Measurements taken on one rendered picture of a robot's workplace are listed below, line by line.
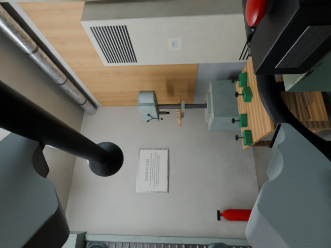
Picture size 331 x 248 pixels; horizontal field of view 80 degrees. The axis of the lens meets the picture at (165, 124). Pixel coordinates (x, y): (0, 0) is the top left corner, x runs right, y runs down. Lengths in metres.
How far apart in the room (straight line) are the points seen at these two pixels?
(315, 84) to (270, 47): 0.09
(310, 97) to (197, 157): 1.83
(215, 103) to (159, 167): 1.29
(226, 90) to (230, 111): 0.27
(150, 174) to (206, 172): 0.82
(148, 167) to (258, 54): 2.88
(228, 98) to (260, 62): 2.19
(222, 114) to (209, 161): 1.00
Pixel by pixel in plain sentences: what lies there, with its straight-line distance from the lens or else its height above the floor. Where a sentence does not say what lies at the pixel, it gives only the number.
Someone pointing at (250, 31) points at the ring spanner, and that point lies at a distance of 0.25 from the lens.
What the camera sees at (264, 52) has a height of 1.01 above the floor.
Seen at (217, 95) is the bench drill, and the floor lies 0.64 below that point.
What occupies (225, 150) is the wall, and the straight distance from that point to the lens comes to 3.14.
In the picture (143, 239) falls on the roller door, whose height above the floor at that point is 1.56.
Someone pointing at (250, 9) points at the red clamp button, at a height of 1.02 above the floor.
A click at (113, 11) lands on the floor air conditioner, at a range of 1.72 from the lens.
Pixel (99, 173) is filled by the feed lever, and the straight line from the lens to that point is 0.20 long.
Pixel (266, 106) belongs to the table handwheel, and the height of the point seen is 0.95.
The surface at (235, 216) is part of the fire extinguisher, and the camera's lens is 2.90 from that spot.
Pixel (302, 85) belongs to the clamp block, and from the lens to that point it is 0.26.
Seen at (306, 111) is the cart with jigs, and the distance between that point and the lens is 1.70.
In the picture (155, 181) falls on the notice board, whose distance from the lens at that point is 3.00.
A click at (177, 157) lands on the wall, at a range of 3.04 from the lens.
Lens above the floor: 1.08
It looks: 4 degrees up
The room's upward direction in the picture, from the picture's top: 90 degrees counter-clockwise
